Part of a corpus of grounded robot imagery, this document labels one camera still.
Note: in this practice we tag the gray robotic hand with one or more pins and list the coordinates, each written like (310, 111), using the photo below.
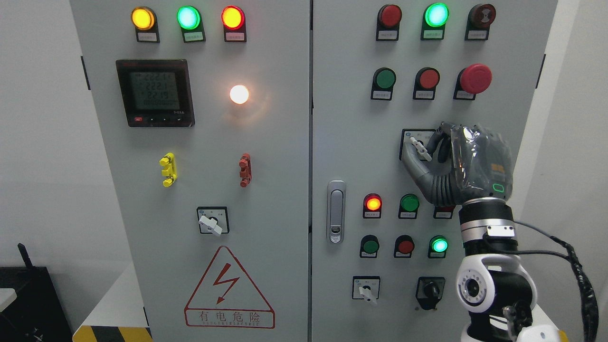
(468, 162)

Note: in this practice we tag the black digital power meter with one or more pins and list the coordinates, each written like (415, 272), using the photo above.
(156, 93)

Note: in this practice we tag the yellow terminal connector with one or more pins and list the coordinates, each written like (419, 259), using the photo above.
(168, 171)

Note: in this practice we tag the red push button lower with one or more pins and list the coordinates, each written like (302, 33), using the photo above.
(403, 247)

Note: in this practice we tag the silver door latch handle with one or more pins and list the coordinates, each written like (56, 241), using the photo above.
(335, 209)

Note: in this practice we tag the lit green push button lower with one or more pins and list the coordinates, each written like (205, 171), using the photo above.
(437, 247)

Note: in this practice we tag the black box with antenna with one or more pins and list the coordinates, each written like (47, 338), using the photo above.
(35, 315)

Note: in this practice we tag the yellow indicator light top left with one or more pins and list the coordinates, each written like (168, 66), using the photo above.
(146, 25)

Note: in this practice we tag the black rotary selector switch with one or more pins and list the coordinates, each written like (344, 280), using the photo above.
(429, 291)

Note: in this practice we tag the lit red indicator light middle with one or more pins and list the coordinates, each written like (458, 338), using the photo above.
(372, 206)

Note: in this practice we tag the green indicator light top left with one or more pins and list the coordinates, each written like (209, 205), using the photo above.
(191, 25)

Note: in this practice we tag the green indicator light top right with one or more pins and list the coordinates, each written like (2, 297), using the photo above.
(434, 21)

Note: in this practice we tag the dark red indicator light middle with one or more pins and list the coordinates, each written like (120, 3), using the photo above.
(445, 212)

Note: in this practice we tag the black white robot arm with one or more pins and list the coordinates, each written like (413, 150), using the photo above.
(491, 283)

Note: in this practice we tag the gray electrical cabinet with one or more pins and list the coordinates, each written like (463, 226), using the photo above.
(310, 119)

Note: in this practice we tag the gray rotary switch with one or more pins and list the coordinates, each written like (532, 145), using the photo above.
(418, 138)
(366, 288)

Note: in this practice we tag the red terminal connector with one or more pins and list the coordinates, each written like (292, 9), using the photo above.
(245, 170)

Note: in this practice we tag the red push button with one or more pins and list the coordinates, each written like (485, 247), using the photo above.
(425, 84)
(403, 247)

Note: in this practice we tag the green indicator light middle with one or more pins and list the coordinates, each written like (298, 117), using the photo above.
(408, 206)

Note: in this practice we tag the red emergency stop button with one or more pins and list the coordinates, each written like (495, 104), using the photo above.
(472, 80)

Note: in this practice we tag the white glowing indicator light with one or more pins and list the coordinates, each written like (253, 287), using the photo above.
(239, 94)

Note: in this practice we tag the dark red buzzer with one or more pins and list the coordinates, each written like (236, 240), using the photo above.
(479, 20)

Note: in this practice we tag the red indicator light top left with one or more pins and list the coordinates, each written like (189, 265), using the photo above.
(234, 24)

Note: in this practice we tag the red push button upper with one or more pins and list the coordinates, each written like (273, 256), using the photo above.
(425, 84)

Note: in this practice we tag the red electrical hazard warning sticker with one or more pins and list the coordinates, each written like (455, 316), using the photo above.
(226, 296)

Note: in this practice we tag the green push button upper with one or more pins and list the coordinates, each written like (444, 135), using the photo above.
(383, 82)

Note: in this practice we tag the red indicator light top right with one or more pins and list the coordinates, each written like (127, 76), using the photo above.
(388, 22)

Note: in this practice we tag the gray rotary switch left door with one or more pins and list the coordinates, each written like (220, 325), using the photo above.
(213, 220)

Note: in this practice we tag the green indicator light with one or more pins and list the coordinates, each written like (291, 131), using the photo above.
(191, 25)
(434, 21)
(408, 206)

